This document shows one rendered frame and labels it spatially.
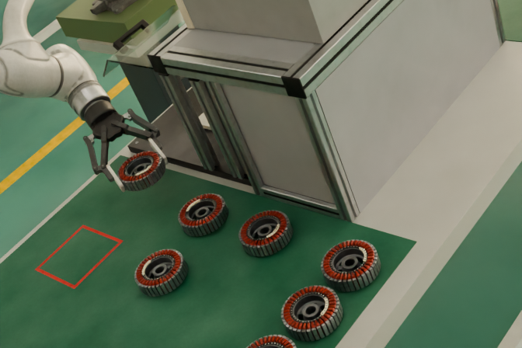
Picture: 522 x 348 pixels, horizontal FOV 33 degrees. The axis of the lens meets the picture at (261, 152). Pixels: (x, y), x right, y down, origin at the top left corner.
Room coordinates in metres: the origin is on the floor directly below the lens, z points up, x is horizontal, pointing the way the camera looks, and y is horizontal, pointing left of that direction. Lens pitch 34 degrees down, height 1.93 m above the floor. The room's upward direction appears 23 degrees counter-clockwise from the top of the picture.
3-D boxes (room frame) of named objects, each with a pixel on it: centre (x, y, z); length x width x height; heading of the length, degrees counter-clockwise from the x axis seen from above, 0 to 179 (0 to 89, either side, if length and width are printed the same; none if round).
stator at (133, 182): (1.73, 0.27, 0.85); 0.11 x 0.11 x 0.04
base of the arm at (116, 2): (2.82, 0.23, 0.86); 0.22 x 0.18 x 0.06; 117
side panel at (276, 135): (1.51, -0.05, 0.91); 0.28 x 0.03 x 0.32; 37
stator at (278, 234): (1.44, 0.06, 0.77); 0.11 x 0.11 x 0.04
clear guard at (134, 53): (1.90, 0.09, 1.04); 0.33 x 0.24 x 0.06; 37
